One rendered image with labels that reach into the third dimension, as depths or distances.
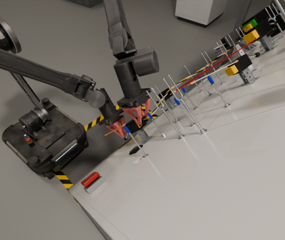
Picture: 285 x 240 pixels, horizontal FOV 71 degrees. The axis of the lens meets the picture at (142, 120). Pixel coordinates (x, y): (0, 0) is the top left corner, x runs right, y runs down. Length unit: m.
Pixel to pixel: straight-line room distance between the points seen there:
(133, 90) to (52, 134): 1.38
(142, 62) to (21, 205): 1.67
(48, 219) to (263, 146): 1.72
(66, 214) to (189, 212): 1.61
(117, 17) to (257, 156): 0.55
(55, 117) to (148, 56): 1.59
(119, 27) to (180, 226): 0.55
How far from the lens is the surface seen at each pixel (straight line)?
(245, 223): 0.21
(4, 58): 0.67
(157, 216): 0.28
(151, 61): 0.56
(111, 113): 0.75
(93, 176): 0.60
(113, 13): 0.70
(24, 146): 1.96
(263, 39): 0.95
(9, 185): 2.13
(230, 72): 0.59
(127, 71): 0.59
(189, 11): 4.10
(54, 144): 1.86
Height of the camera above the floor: 1.66
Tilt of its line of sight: 50 degrees down
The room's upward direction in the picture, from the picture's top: straight up
